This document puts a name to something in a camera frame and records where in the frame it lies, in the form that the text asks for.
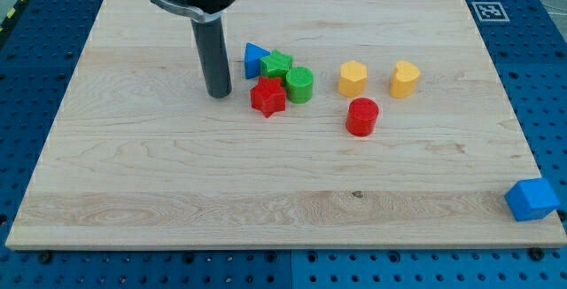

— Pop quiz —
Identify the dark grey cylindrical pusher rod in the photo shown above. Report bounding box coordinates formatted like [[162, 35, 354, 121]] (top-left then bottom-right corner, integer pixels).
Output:
[[191, 18, 232, 98]]

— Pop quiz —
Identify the blue cube block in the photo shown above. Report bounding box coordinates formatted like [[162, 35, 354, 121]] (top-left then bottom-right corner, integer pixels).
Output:
[[504, 177, 560, 222]]

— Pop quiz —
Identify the green cylinder block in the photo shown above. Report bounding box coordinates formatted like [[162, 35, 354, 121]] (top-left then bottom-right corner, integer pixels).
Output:
[[285, 66, 314, 104]]

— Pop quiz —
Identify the light wooden board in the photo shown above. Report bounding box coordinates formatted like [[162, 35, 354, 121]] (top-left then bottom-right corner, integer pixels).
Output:
[[6, 0, 566, 251]]

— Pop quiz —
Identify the white fiducial marker tag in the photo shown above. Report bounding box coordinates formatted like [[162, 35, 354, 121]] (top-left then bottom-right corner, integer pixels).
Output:
[[471, 1, 509, 22]]

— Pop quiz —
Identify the yellow hexagon block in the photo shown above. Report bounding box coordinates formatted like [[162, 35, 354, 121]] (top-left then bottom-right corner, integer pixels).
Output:
[[338, 60, 368, 98]]

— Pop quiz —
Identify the red star block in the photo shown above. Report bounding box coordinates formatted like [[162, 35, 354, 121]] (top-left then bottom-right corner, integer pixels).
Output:
[[250, 76, 286, 118]]

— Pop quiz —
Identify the yellow heart block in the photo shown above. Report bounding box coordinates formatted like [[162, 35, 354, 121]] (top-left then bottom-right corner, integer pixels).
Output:
[[390, 60, 421, 98]]

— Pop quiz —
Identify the red cylinder block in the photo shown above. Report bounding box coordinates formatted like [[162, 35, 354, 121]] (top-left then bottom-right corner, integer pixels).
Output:
[[346, 98, 379, 137]]

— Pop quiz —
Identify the blue triangle block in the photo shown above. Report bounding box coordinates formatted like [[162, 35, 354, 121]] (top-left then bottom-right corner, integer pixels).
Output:
[[244, 43, 270, 79]]

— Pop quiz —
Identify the green star block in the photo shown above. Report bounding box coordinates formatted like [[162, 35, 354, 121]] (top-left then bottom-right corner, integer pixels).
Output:
[[260, 50, 293, 80]]

